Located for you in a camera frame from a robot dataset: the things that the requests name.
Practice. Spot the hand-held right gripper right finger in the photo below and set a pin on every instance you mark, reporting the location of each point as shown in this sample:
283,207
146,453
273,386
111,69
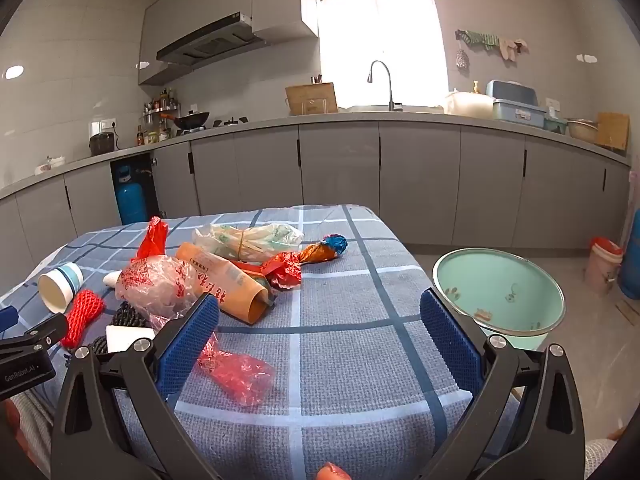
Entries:
450,342

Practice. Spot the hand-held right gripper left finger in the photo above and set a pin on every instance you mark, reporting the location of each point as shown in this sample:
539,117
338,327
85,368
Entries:
187,345

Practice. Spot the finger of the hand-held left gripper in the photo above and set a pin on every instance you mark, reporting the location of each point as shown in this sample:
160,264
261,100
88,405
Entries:
7,317
47,330

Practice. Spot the red foam net sleeve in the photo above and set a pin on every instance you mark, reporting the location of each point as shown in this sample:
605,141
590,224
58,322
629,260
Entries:
82,312

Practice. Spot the striped paper cup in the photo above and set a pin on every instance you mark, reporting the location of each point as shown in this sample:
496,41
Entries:
65,280

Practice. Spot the red translucent plastic bag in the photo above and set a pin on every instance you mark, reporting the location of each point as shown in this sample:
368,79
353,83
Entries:
240,372

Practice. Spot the white card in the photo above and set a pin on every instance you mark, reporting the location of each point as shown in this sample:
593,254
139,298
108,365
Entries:
125,338

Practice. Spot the dark foam net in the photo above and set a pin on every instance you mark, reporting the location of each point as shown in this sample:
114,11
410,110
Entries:
127,316

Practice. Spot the clear red-printed plastic bag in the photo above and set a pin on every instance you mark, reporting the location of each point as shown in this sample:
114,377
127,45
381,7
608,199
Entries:
155,285

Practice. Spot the light green waste bin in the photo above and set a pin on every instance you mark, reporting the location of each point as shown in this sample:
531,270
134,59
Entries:
490,285

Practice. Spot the orange paper packet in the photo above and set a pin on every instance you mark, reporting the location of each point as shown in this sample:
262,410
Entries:
220,280

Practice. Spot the brown and clear wrapper trash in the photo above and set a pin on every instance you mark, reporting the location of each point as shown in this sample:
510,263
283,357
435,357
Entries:
240,240

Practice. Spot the red wrapper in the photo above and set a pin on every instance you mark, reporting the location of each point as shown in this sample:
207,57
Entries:
282,267

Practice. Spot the colourful foil wrapper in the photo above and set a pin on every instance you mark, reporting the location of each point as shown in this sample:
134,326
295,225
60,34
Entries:
320,251

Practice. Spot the person's right hand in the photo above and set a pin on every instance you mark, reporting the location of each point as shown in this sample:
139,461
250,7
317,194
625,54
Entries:
334,472

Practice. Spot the person's grey knit clothing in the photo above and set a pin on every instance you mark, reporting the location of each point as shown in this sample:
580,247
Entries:
35,425

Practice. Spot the blue checked blanket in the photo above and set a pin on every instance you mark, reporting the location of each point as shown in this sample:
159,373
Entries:
350,335

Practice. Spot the blue gas cylinder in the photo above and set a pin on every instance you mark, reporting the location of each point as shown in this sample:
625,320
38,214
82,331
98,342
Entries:
132,200

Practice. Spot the red white bucket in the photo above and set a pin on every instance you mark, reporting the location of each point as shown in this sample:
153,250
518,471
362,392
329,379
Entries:
602,270

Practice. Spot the blue barrel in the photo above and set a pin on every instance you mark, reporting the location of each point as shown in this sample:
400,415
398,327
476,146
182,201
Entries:
631,260

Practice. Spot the grey kitchen base cabinets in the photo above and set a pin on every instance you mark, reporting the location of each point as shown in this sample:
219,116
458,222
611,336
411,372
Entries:
340,170

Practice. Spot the dark sauce bottle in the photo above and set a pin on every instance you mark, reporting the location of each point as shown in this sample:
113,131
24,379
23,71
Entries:
140,136

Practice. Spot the black wok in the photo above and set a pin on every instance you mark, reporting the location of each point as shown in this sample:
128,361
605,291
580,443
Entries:
192,120

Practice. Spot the gas stove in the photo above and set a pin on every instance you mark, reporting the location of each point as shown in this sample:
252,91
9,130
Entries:
230,122

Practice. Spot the white lidded container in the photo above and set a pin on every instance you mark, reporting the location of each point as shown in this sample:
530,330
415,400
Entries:
467,105

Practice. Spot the small green basket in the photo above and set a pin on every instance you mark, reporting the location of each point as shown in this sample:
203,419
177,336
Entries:
555,126

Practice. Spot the metal spice rack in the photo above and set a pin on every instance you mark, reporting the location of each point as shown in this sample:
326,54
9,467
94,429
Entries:
160,105

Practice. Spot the blue plastic storage boxes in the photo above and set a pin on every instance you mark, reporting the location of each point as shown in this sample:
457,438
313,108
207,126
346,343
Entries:
517,110

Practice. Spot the cream bowl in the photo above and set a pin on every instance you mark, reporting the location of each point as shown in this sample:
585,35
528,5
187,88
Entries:
582,131

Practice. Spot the gooseneck metal faucet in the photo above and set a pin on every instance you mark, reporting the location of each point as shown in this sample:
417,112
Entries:
389,85

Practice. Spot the light wooden board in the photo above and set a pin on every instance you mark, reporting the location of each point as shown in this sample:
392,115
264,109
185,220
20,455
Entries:
612,130

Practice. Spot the wooden cutting board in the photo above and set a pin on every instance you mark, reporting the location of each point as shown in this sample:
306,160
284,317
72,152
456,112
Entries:
310,97

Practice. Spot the hanging metal scrubber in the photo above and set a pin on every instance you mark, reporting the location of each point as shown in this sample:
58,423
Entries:
462,59

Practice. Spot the beige hanging gloves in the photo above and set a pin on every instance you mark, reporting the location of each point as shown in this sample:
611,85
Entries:
510,49

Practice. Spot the grey range hood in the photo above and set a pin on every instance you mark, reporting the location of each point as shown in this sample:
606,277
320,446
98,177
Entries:
210,42

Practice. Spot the green hanging cloth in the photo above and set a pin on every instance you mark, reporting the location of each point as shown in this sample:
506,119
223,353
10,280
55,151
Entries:
480,39

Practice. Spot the bright window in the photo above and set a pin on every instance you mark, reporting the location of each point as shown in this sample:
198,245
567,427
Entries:
380,25

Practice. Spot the grey upper cabinet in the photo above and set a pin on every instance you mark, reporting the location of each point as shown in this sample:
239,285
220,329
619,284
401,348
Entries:
280,5

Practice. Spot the white wall socket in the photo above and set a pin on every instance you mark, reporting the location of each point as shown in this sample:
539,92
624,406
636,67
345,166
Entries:
552,102
102,124

